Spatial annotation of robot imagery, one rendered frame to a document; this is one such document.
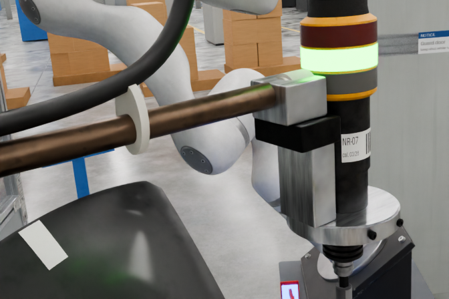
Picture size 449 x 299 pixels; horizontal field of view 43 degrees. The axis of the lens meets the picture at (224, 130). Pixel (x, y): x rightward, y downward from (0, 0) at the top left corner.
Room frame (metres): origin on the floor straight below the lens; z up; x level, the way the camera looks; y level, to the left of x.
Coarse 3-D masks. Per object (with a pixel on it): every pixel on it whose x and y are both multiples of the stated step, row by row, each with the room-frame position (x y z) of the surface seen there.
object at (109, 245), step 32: (96, 192) 0.40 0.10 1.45; (128, 192) 0.41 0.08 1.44; (160, 192) 0.43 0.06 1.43; (64, 224) 0.36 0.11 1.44; (96, 224) 0.37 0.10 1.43; (128, 224) 0.38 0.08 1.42; (160, 224) 0.40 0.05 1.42; (0, 256) 0.32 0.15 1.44; (32, 256) 0.33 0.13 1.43; (96, 256) 0.35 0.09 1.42; (128, 256) 0.36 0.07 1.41; (160, 256) 0.37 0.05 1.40; (192, 256) 0.39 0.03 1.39; (32, 288) 0.32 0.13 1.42; (64, 288) 0.32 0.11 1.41; (96, 288) 0.33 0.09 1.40; (128, 288) 0.34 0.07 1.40; (160, 288) 0.35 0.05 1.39; (192, 288) 0.36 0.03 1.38
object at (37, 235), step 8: (32, 224) 0.35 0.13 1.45; (40, 224) 0.35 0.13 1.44; (24, 232) 0.34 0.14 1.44; (32, 232) 0.35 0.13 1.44; (40, 232) 0.35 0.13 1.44; (48, 232) 0.35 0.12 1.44; (32, 240) 0.34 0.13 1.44; (40, 240) 0.34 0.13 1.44; (48, 240) 0.35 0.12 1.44; (32, 248) 0.34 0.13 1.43; (40, 248) 0.34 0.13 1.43; (48, 248) 0.34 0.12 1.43; (56, 248) 0.34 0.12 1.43; (40, 256) 0.33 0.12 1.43; (48, 256) 0.34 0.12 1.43; (56, 256) 0.34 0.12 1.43; (64, 256) 0.34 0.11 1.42; (48, 264) 0.33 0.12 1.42; (56, 264) 0.34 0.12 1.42
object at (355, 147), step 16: (336, 112) 0.31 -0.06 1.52; (352, 112) 0.31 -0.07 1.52; (368, 112) 0.32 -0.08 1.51; (352, 128) 0.31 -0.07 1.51; (368, 128) 0.32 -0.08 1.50; (336, 144) 0.31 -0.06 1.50; (352, 144) 0.31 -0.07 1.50; (368, 144) 0.32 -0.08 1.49; (336, 160) 0.31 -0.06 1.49; (352, 160) 0.31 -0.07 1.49; (368, 160) 0.32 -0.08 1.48; (336, 176) 0.31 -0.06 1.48; (352, 176) 0.31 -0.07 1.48; (336, 192) 0.31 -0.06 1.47; (352, 192) 0.31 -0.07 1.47; (336, 208) 0.31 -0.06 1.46; (352, 208) 0.31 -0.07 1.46; (336, 256) 0.32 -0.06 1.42; (352, 256) 0.32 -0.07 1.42
